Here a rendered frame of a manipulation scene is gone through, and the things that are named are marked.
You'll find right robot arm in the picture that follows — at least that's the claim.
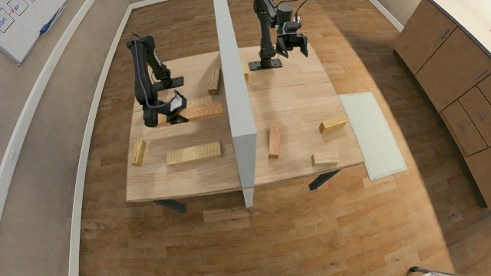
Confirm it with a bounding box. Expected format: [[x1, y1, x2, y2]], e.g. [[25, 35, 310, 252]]
[[126, 36, 184, 127]]

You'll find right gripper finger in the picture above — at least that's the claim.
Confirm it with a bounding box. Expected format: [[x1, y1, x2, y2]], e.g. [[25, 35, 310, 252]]
[[172, 114, 189, 125]]

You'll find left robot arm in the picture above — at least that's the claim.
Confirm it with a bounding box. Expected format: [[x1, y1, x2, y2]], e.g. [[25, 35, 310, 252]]
[[249, 0, 302, 71]]

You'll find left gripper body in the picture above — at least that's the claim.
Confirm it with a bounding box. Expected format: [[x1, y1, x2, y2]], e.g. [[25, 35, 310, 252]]
[[277, 16, 307, 51]]

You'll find light grey panel with slot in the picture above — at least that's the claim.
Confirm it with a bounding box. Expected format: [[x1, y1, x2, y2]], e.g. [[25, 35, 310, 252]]
[[213, 0, 257, 188]]

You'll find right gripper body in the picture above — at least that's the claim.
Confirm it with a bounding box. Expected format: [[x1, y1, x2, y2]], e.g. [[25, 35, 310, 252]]
[[158, 93, 182, 124]]

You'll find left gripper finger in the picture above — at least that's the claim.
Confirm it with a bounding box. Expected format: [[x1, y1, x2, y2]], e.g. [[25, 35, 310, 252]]
[[300, 37, 308, 57], [275, 38, 288, 59]]

